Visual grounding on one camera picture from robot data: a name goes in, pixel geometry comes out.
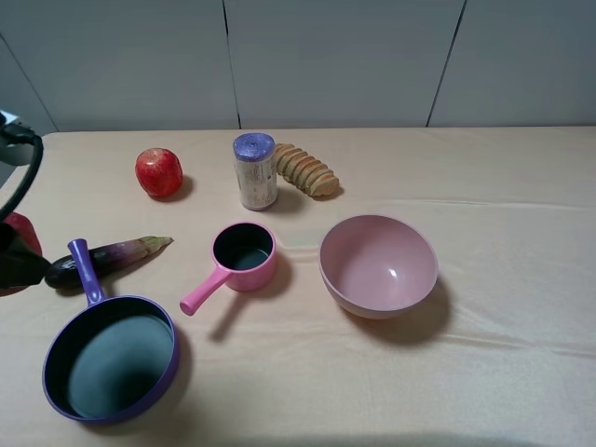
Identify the pink red peach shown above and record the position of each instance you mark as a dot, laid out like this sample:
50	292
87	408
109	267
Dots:
26	230

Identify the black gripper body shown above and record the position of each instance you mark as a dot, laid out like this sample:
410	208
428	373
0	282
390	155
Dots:
20	265

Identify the purple frying pan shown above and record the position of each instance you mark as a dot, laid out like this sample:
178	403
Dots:
115	359

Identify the small pink saucepan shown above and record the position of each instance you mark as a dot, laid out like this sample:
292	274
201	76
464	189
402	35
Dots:
245	259

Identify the pink bowl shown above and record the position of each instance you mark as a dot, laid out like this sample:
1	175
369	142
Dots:
377	267

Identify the sliced bread loaf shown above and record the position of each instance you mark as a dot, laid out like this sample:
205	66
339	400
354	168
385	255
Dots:
311	176

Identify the red apple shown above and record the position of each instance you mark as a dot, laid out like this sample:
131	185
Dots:
159	172

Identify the purple-capped wrapped roll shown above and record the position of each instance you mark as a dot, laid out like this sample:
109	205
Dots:
256	170

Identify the dark purple eggplant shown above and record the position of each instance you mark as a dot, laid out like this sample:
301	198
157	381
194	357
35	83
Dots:
106	260

